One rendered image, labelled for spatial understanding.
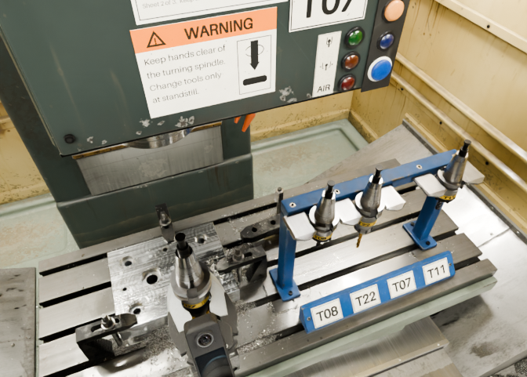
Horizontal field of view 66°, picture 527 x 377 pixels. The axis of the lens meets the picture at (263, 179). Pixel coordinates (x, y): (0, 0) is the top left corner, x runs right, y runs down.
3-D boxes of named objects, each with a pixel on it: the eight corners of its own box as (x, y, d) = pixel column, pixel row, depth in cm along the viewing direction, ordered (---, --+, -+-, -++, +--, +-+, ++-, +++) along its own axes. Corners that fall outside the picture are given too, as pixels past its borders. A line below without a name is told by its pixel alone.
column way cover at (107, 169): (227, 164, 144) (216, 22, 108) (89, 200, 132) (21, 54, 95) (223, 155, 147) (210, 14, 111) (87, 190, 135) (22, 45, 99)
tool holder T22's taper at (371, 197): (376, 193, 90) (382, 171, 85) (383, 208, 87) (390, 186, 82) (357, 195, 89) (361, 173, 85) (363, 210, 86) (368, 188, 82)
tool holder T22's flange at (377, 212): (376, 197, 92) (379, 190, 91) (386, 218, 88) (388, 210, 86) (350, 201, 92) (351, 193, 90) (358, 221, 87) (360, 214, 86)
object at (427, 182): (449, 194, 92) (451, 191, 91) (430, 201, 91) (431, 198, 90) (430, 174, 97) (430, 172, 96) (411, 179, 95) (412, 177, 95)
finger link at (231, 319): (206, 299, 66) (208, 352, 60) (205, 293, 65) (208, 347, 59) (234, 295, 67) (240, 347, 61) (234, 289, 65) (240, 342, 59)
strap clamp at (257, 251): (267, 277, 112) (267, 244, 101) (221, 292, 109) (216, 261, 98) (262, 267, 114) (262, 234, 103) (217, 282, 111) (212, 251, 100)
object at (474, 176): (488, 181, 95) (489, 179, 94) (470, 187, 93) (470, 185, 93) (467, 162, 99) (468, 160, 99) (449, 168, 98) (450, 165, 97)
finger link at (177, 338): (160, 320, 63) (187, 368, 58) (158, 316, 62) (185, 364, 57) (187, 304, 65) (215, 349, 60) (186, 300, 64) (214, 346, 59)
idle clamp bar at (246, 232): (322, 223, 125) (325, 209, 121) (246, 254, 117) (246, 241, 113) (313, 212, 128) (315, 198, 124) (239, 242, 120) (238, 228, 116)
